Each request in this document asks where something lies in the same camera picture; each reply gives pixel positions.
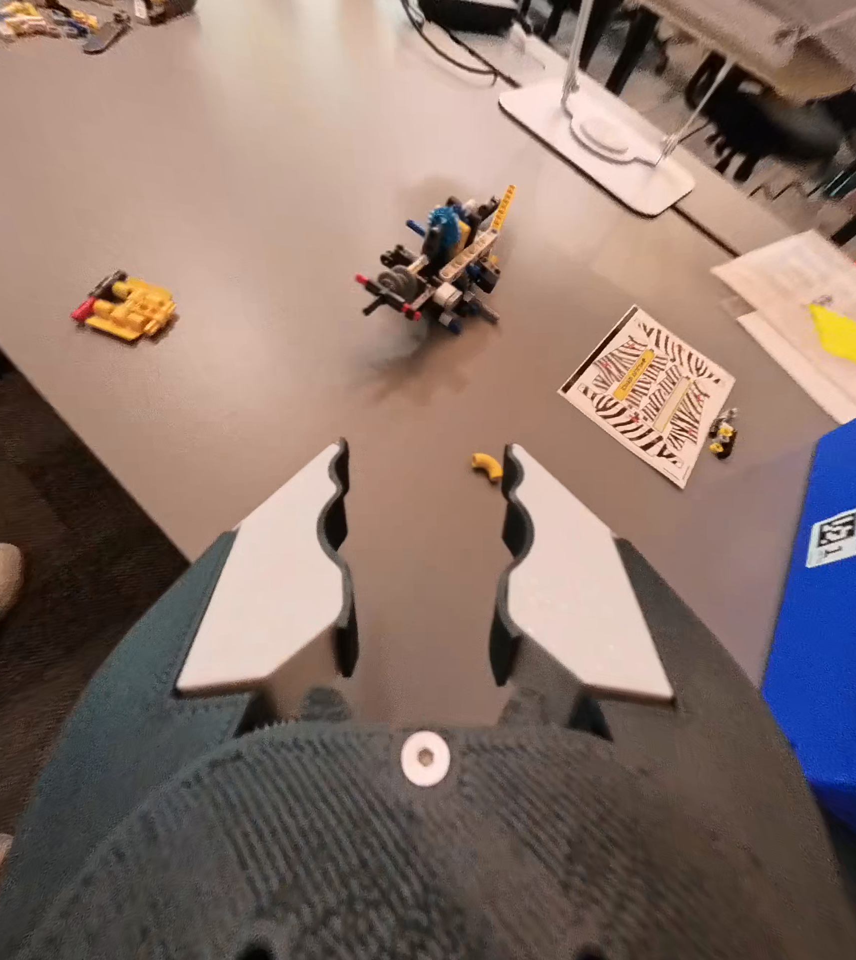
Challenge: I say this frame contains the yellow paper piece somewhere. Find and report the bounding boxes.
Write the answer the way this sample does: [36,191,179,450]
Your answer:
[808,300,856,378]

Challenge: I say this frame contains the small black yellow lego pieces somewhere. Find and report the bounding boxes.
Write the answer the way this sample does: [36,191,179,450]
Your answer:
[707,407,741,460]

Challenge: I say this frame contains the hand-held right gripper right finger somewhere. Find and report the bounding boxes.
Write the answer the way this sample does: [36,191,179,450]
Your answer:
[489,442,676,727]

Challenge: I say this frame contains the blue plastic bin with tag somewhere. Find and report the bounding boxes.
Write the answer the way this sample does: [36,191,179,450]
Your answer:
[761,386,856,852]

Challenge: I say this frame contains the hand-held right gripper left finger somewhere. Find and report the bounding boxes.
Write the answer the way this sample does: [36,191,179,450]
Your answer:
[175,438,359,723]

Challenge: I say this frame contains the pile of loose lego pieces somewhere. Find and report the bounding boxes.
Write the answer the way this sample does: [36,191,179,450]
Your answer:
[0,0,133,55]

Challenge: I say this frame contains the black blue yellow lego model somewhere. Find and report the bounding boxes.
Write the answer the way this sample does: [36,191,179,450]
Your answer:
[355,183,519,333]

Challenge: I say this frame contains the white book stand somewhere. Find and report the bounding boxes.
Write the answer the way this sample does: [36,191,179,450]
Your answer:
[497,0,856,219]

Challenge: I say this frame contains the white paper sheet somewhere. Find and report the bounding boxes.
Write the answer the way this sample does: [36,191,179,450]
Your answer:
[737,300,856,426]
[711,228,856,335]

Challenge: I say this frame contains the yellow lego subassembly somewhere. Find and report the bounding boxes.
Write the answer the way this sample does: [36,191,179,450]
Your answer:
[70,270,178,344]

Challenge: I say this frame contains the black office chair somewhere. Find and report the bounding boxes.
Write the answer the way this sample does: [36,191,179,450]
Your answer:
[700,56,856,190]

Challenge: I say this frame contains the black box device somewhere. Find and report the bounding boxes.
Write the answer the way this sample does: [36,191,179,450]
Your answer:
[419,0,520,36]

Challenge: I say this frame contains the zebra striped sticker sheet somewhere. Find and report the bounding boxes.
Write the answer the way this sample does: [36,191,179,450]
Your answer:
[557,303,737,490]

